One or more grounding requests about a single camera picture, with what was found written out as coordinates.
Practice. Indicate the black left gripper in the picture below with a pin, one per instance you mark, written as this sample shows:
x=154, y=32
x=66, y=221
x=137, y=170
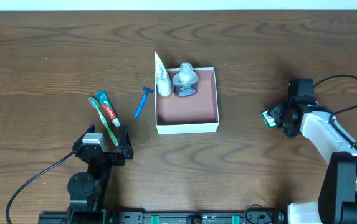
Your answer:
x=104, y=154

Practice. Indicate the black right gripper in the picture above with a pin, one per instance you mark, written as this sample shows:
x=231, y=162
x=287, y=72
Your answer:
x=281, y=116

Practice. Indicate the green white soap box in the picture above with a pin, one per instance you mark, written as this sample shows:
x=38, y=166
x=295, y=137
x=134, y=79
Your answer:
x=268, y=120

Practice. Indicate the white Pantene tube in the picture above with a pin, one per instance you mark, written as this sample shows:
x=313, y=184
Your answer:
x=163, y=81

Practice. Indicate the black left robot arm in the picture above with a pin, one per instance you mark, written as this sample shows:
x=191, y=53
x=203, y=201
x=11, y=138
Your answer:
x=87, y=189

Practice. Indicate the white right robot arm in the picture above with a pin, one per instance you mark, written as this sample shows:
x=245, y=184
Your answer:
x=337, y=201

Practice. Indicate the Colgate toothpaste tube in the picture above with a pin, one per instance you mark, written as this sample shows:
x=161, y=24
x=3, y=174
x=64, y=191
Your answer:
x=103, y=99

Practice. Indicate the green toothbrush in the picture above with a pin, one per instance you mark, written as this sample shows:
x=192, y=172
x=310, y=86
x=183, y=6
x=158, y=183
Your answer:
x=96, y=105

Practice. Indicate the blue disposable razor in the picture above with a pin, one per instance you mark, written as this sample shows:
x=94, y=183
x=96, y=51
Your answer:
x=147, y=91

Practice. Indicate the white box pink interior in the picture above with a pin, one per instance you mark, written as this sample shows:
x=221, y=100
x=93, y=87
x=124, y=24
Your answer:
x=198, y=113

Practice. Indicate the black mounting rail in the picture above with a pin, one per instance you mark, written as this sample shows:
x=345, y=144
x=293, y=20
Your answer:
x=252, y=215

